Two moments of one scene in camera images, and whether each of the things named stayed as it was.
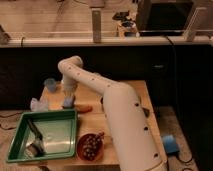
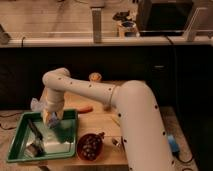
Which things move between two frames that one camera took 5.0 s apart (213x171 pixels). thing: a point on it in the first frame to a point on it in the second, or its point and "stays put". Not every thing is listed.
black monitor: x=166 y=19 stays put
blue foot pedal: x=170 y=144 stays put
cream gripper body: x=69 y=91 to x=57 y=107
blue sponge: x=68 y=101 to x=53 y=121
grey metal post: x=96 y=26 stays put
